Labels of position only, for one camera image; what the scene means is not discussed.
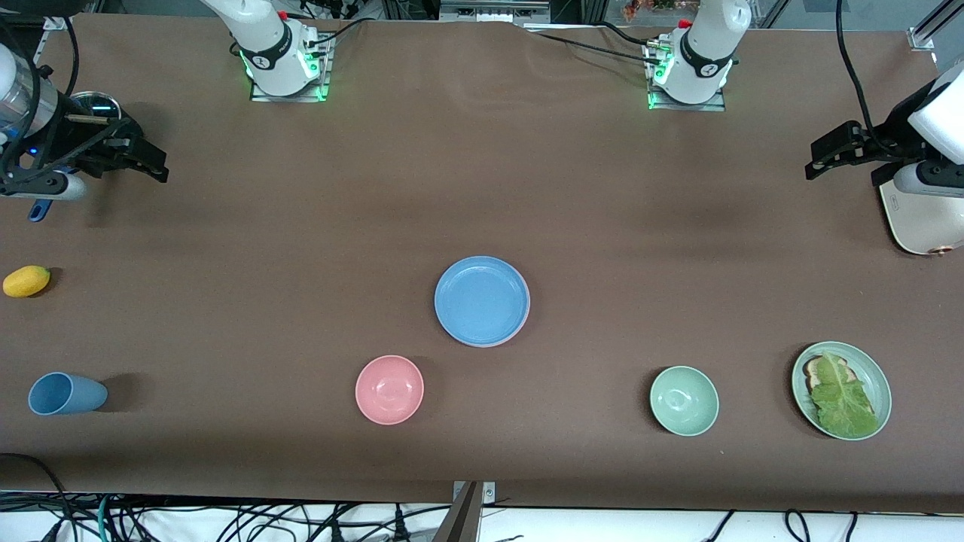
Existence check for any pink plate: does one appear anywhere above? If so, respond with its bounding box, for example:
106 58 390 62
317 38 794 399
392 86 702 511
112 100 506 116
452 297 532 349

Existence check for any blue plate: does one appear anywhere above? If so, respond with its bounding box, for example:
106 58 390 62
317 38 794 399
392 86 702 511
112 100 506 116
435 256 530 347

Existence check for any glass lid blue knob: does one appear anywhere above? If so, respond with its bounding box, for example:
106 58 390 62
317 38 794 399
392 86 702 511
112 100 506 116
70 90 123 126

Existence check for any beige toaster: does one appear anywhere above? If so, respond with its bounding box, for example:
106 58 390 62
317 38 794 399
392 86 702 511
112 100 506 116
880 184 964 257

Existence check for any yellow toy fruit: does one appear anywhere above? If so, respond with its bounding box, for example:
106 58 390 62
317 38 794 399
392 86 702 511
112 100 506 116
2 265 51 299

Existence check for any toasted bread slice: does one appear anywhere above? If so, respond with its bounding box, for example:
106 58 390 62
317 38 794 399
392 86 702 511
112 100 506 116
803 355 859 396

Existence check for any green plate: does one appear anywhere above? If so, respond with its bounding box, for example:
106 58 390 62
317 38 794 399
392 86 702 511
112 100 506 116
791 341 893 442

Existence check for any green lettuce leaf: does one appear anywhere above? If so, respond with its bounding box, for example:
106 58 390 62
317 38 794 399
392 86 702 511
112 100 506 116
810 352 880 439

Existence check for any blue plastic cup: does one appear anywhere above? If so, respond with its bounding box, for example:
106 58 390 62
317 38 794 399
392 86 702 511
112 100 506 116
28 372 108 416

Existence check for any small green bowl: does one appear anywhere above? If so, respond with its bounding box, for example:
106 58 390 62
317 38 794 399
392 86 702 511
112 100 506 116
649 365 720 437

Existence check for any small pink bowl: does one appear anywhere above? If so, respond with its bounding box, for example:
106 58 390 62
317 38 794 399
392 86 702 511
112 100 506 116
355 355 425 426

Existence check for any black pot blue handle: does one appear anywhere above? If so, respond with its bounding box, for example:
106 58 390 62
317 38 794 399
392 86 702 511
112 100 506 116
28 90 145 224

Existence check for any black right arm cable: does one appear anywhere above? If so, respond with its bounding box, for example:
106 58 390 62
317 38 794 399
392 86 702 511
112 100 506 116
0 15 82 181

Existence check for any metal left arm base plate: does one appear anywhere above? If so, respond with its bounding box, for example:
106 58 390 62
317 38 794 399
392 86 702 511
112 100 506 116
645 38 728 112

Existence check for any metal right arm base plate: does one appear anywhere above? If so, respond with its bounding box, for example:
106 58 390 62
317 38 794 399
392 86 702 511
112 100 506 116
249 34 333 103

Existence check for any black base power cable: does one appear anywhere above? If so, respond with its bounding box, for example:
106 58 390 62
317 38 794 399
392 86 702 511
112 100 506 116
527 29 667 69
591 20 660 47
305 17 368 47

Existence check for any black floor cable loop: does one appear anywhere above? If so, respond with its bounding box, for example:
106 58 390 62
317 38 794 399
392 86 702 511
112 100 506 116
0 452 80 542

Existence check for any metal table edge bracket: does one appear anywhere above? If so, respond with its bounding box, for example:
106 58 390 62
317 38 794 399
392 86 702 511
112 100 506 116
433 480 498 542

